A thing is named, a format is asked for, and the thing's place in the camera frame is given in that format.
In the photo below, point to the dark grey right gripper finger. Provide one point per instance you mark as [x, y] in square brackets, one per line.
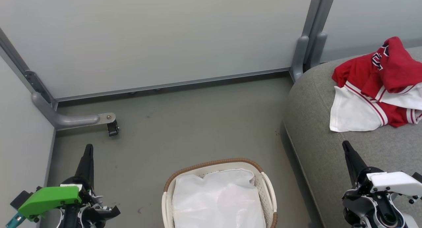
[352, 162]

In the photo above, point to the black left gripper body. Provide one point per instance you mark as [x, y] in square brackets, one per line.
[89, 205]

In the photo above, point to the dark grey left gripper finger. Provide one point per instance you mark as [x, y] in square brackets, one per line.
[86, 168]

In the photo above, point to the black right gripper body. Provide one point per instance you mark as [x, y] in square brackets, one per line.
[366, 191]

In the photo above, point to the red and white jacket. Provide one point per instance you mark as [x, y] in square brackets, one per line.
[362, 73]

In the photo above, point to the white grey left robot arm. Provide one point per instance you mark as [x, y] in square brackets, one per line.
[71, 221]

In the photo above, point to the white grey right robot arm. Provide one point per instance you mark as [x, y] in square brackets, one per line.
[379, 218]

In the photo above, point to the white laundry basket, brown rim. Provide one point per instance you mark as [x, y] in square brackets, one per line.
[268, 191]

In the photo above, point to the white plastic basket liner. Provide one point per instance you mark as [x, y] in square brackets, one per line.
[217, 201]

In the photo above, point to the grey fabric sofa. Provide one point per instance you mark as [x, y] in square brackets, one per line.
[323, 129]

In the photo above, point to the black caster wheel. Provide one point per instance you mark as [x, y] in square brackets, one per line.
[113, 129]

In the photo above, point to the grey tubular partition foot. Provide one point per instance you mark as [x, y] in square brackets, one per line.
[69, 120]

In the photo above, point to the white wrist camera cover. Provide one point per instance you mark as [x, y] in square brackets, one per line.
[395, 182]

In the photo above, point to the green wrist camera cover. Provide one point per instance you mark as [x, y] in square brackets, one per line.
[49, 200]

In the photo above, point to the grey partition post with bracket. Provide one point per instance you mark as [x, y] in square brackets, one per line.
[19, 68]

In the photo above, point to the grey partition bottom rail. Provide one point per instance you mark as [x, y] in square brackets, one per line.
[184, 82]

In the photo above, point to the grey partition post, two feet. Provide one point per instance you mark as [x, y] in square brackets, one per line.
[313, 27]

